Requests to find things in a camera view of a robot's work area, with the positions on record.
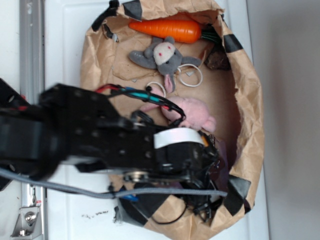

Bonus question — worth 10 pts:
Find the pink plush bunny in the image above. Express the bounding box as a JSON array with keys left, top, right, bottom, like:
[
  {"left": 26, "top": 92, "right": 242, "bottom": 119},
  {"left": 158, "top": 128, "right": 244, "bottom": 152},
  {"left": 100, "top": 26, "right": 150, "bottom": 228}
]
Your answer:
[{"left": 140, "top": 88, "right": 217, "bottom": 134}]

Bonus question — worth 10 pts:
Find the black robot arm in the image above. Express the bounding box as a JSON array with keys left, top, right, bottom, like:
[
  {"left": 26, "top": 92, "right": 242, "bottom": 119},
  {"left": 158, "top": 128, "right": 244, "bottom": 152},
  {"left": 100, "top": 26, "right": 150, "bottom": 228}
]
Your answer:
[{"left": 0, "top": 84, "right": 226, "bottom": 222}]

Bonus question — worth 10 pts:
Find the brown paper bag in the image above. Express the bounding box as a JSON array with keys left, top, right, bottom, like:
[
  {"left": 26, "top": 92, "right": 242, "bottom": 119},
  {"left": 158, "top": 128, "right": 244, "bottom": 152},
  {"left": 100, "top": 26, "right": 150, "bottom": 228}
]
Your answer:
[{"left": 80, "top": 0, "right": 265, "bottom": 240}]

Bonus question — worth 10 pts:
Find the orange toy carrot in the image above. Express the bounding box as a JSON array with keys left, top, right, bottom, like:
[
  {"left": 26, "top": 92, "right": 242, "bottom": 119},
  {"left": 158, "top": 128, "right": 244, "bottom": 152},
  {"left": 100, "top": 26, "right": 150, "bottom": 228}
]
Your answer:
[{"left": 128, "top": 19, "right": 221, "bottom": 44}]

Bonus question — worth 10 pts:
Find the white loop cord on bunny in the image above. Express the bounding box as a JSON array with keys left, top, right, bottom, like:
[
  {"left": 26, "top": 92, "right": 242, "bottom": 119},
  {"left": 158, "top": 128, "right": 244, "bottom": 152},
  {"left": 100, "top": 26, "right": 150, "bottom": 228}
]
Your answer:
[{"left": 145, "top": 81, "right": 167, "bottom": 97}]

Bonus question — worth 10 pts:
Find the brown rock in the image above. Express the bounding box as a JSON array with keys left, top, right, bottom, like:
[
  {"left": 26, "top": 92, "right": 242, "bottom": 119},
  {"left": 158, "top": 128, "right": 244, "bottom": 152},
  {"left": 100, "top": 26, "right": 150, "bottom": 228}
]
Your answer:
[{"left": 204, "top": 51, "right": 231, "bottom": 71}]

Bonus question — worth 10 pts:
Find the grey plush donkey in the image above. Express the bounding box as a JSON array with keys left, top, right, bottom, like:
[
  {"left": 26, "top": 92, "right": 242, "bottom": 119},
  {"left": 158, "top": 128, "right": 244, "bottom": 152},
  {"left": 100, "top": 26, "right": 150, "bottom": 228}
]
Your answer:
[{"left": 128, "top": 36, "right": 202, "bottom": 93}]

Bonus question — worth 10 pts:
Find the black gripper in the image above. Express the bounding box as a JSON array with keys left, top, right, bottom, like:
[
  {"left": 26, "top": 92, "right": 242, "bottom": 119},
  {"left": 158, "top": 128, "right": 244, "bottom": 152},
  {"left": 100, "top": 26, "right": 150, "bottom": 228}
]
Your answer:
[{"left": 124, "top": 128, "right": 222, "bottom": 223}]

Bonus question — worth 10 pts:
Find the metal corner bracket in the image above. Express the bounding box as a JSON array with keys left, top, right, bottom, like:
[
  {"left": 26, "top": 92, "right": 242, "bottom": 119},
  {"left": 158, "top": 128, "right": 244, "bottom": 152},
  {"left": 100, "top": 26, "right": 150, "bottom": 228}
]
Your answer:
[{"left": 10, "top": 206, "right": 43, "bottom": 240}]

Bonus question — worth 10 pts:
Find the aluminium rail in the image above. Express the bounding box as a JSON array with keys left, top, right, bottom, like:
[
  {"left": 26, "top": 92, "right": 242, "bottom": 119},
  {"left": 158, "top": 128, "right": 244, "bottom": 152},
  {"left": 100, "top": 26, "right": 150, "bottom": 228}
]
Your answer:
[{"left": 18, "top": 0, "right": 48, "bottom": 240}]

